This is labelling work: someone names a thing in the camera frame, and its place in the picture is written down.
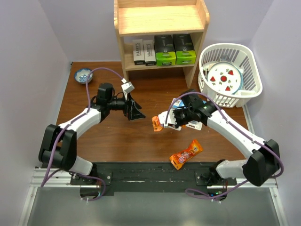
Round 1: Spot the blue razor blister pack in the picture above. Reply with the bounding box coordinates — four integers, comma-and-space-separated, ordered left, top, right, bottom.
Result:
168, 99, 184, 131
185, 103, 203, 131

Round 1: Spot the white Harry's razor box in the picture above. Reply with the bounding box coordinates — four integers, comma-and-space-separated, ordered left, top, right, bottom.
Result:
143, 40, 156, 66

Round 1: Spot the aluminium rail frame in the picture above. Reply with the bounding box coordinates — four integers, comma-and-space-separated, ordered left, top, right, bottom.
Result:
17, 105, 289, 226

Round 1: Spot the wooden two-tier shelf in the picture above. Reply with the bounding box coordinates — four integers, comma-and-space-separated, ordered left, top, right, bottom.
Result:
114, 0, 210, 79

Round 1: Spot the left blue razor blister pack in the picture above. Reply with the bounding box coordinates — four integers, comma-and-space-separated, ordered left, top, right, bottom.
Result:
168, 99, 184, 131

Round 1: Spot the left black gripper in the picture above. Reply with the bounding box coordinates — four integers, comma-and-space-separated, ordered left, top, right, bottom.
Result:
107, 92, 145, 120

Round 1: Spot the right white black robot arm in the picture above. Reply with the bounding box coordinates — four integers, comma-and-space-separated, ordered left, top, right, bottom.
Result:
173, 89, 284, 186

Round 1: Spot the white watermelon pattern plate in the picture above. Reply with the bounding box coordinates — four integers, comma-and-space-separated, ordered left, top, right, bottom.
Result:
207, 61, 243, 94

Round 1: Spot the blue white ceramic bowl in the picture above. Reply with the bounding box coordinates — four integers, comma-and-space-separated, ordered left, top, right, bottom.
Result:
74, 68, 93, 84

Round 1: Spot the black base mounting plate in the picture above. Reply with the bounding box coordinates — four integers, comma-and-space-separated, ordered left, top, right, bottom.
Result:
70, 162, 243, 200

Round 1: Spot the right blue razor blister pack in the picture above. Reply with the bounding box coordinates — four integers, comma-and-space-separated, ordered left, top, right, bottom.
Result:
185, 103, 203, 131

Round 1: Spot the black green razor box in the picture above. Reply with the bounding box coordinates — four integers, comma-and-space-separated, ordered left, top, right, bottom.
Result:
154, 35, 176, 66
173, 33, 196, 65

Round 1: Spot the orange razor bag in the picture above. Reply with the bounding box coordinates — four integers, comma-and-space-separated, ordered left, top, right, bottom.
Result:
169, 139, 203, 170
151, 116, 164, 132

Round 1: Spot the silver Harry's razor box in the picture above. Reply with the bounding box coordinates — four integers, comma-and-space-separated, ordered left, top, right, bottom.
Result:
132, 39, 145, 65

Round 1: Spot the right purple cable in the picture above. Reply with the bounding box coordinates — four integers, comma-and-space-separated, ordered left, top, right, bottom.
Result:
164, 91, 285, 200

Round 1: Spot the white plastic laundry basket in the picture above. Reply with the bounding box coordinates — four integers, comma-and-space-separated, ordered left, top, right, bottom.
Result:
198, 43, 263, 108

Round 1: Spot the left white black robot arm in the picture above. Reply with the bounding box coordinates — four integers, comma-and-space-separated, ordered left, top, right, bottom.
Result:
39, 79, 145, 186

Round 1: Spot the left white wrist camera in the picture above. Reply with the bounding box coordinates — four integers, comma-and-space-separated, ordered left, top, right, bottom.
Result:
121, 78, 135, 94

